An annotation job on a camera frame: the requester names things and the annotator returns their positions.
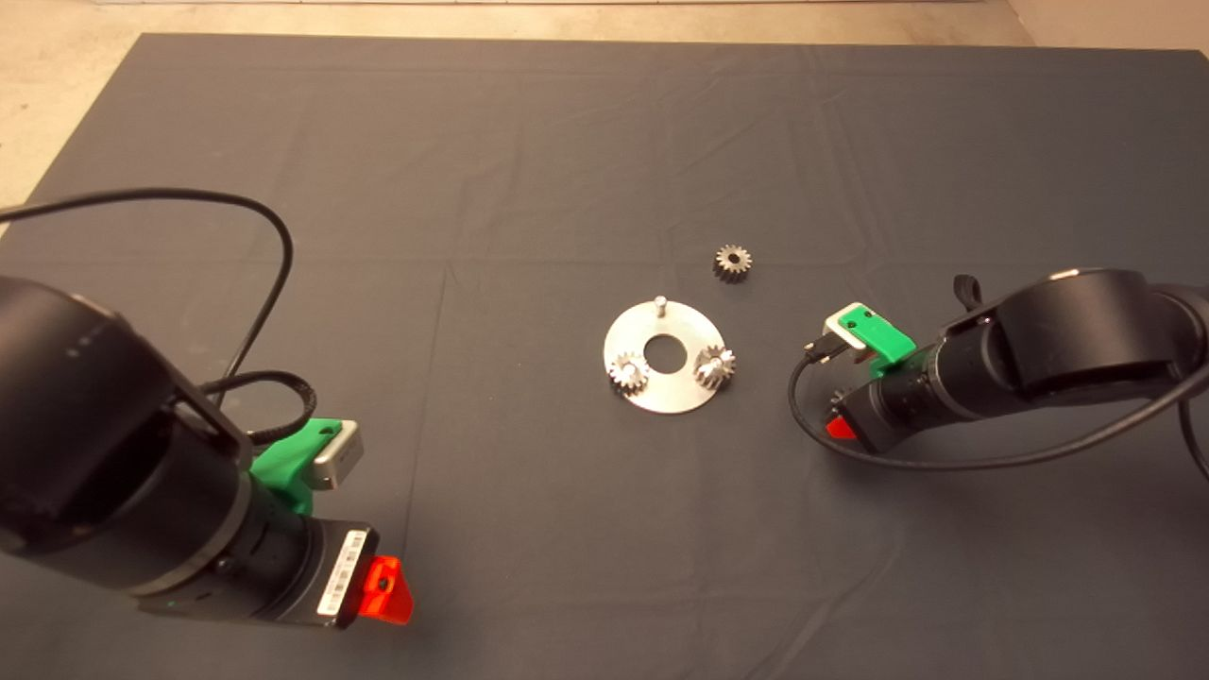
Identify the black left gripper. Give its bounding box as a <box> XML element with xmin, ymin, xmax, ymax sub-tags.
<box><xmin>278</xmin><ymin>517</ymin><xmax>416</xmax><ymax>630</ymax></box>

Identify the silver left camera box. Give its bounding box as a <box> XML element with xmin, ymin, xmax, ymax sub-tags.
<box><xmin>310</xmin><ymin>420</ymin><xmax>366</xmax><ymax>492</ymax></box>

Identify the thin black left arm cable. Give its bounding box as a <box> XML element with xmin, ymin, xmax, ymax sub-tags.
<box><xmin>0</xmin><ymin>187</ymin><xmax>297</xmax><ymax>407</ymax></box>

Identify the dark grey table cloth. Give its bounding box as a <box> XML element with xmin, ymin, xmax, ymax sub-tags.
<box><xmin>0</xmin><ymin>33</ymin><xmax>1209</xmax><ymax>680</ymax></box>

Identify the silver camera box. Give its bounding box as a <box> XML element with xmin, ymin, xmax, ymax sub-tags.
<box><xmin>822</xmin><ymin>307</ymin><xmax>875</xmax><ymax>365</ymax></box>
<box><xmin>310</xmin><ymin>420</ymin><xmax>366</xmax><ymax>492</ymax></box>

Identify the green right camera mount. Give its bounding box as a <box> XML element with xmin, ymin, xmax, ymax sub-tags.
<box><xmin>836</xmin><ymin>302</ymin><xmax>917</xmax><ymax>379</ymax></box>

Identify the green left camera mount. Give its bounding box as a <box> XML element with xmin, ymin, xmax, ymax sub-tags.
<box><xmin>250</xmin><ymin>418</ymin><xmax>343</xmax><ymax>517</ymax></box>

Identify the silver right camera box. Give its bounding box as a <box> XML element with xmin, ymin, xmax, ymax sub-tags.
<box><xmin>822</xmin><ymin>307</ymin><xmax>875</xmax><ymax>365</ymax></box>

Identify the braided black left arm cable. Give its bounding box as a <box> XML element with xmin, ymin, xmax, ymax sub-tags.
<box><xmin>194</xmin><ymin>370</ymin><xmax>317</xmax><ymax>445</ymax></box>

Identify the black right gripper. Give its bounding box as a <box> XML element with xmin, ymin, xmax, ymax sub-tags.
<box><xmin>824</xmin><ymin>383</ymin><xmax>911</xmax><ymax>455</ymax></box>

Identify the small shiny steel gear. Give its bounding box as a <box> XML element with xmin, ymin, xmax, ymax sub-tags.
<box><xmin>609</xmin><ymin>352</ymin><xmax>651</xmax><ymax>396</ymax></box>
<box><xmin>694</xmin><ymin>345</ymin><xmax>738</xmax><ymax>391</ymax></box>

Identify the round metal plate with pins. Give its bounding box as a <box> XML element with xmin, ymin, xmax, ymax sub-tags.
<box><xmin>603</xmin><ymin>296</ymin><xmax>728</xmax><ymax>417</ymax></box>

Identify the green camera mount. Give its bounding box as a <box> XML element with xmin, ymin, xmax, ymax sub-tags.
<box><xmin>250</xmin><ymin>418</ymin><xmax>343</xmax><ymax>517</ymax></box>
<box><xmin>836</xmin><ymin>302</ymin><xmax>917</xmax><ymax>379</ymax></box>

